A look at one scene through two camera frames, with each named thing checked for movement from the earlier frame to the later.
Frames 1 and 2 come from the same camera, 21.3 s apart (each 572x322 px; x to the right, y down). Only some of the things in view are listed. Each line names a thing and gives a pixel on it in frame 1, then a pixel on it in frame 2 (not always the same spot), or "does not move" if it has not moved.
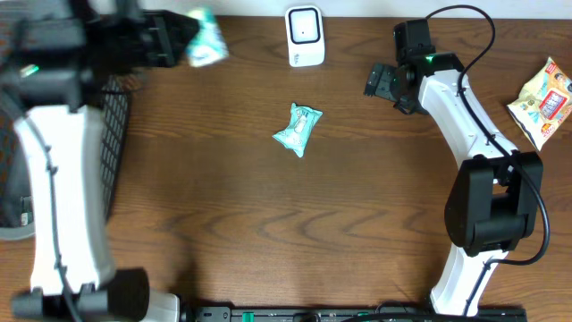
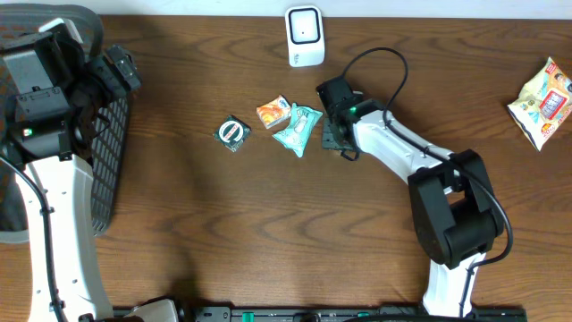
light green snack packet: [296, 135] does not move
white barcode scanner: [305, 33] does not move
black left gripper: [157, 38] → [119, 65]
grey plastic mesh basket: [16, 222] does not move
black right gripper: [377, 80] → [326, 139]
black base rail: [345, 313] does not move
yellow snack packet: [544, 104] does not move
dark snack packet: [27, 210] → [232, 132]
